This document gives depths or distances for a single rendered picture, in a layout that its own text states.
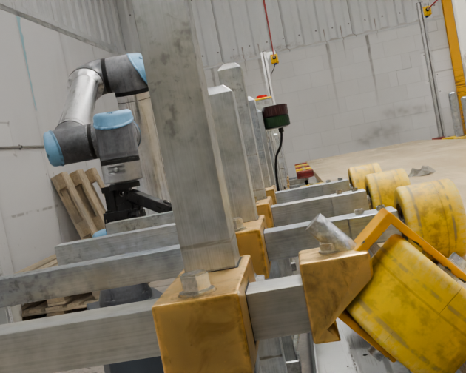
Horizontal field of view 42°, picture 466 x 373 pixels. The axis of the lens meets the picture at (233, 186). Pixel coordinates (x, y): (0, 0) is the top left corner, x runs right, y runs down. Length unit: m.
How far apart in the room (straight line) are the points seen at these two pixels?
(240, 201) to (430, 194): 0.20
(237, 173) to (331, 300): 0.31
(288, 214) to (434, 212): 0.31
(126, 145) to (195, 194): 0.99
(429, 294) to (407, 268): 0.02
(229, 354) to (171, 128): 0.15
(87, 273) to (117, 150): 0.75
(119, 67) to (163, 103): 1.63
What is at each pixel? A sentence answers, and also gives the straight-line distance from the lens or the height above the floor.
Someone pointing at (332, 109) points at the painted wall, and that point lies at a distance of 9.29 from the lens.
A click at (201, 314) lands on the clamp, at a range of 0.34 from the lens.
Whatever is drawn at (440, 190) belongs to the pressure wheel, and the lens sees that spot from 0.62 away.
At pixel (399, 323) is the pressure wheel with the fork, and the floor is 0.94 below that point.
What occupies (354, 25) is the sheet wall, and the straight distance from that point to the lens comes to 9.43.
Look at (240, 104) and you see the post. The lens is 0.90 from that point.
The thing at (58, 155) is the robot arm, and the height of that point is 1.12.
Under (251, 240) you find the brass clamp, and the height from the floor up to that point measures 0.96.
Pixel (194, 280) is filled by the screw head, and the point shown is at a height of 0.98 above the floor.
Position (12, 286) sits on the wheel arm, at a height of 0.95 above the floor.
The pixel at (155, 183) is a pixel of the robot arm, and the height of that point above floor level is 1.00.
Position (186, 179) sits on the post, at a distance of 0.40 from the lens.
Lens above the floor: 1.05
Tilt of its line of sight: 3 degrees down
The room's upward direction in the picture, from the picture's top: 11 degrees counter-clockwise
